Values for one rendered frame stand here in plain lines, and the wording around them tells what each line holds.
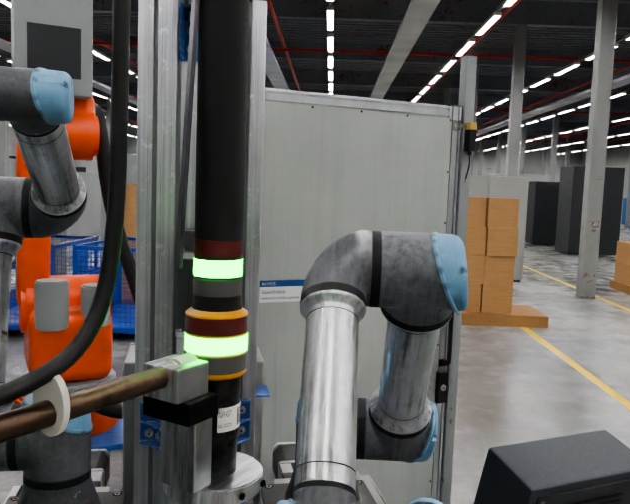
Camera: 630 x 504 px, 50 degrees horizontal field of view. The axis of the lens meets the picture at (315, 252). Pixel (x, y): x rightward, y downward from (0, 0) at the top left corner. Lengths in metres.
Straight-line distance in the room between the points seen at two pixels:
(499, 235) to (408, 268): 7.69
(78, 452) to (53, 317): 3.06
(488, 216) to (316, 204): 6.25
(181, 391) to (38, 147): 0.72
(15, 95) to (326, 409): 0.59
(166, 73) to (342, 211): 1.27
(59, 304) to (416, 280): 3.52
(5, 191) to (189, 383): 0.96
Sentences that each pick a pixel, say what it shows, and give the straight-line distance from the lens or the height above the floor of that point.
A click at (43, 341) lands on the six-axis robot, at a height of 0.66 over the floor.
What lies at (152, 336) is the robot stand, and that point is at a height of 1.35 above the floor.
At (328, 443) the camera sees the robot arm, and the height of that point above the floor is 1.36.
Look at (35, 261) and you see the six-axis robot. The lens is 4.62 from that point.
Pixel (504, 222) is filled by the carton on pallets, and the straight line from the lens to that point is 8.65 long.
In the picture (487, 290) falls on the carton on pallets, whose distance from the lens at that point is 8.73.
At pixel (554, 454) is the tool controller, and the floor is 1.24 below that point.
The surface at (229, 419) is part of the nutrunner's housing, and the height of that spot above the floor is 1.51.
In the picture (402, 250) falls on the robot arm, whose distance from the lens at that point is 0.97.
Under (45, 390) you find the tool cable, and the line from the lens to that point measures 0.38.
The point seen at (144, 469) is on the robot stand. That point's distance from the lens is 1.49.
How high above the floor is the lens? 1.67
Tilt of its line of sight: 6 degrees down
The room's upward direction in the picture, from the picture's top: 2 degrees clockwise
